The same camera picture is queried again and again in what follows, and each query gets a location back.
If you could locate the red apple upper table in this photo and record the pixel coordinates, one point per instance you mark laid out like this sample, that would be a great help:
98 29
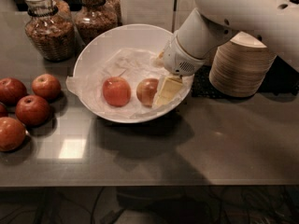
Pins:
46 86

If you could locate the large white bowl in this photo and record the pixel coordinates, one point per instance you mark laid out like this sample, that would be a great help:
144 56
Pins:
133 36

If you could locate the white paper sign left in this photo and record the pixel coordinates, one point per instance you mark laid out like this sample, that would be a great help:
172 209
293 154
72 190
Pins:
153 12

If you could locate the glass jar of granola right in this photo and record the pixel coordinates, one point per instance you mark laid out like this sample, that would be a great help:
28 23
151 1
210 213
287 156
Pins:
95 18

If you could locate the red apple table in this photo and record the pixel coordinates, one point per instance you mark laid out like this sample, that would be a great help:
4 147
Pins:
32 110
46 86

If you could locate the red apple lower left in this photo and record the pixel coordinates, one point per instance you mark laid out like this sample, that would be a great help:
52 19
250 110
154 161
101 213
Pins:
12 133

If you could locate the stack of paper bowls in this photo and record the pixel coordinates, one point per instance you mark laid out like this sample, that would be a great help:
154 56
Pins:
211 56
240 65

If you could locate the yellowish red apple in bowl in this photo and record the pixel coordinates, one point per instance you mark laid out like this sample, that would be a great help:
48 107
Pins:
146 91

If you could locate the front stack of paper bowls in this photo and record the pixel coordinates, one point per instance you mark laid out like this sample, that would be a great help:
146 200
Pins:
240 65

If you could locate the glass jar of granola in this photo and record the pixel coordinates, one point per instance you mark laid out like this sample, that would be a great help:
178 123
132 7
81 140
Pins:
95 18
51 32

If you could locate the red apple far left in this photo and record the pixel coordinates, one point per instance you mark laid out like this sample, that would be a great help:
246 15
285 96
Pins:
11 91

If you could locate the glass jar of granola left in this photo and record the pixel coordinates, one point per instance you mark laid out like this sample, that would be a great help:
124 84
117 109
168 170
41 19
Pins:
51 32

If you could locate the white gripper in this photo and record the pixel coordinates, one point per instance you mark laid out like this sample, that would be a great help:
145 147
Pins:
177 59

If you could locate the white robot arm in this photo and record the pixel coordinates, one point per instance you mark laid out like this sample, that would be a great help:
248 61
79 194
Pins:
212 24

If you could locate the rear stack of paper bowls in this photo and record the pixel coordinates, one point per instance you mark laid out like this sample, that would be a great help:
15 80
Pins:
211 56

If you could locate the red apple middle table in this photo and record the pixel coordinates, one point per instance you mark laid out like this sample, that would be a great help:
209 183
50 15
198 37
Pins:
32 110

